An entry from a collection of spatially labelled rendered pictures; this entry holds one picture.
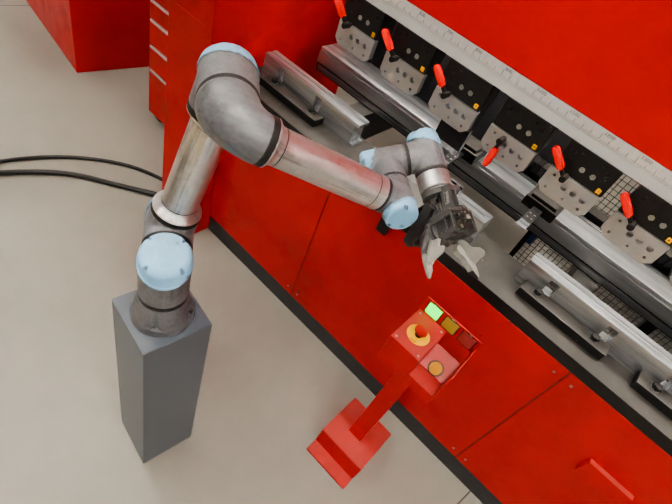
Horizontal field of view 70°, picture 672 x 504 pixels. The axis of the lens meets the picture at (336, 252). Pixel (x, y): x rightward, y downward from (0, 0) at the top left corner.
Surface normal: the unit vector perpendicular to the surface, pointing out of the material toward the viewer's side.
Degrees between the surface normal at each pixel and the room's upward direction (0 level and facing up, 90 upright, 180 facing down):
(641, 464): 90
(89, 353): 0
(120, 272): 0
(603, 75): 90
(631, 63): 90
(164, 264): 8
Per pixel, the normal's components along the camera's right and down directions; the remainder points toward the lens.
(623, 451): -0.65, 0.42
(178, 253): 0.30, -0.54
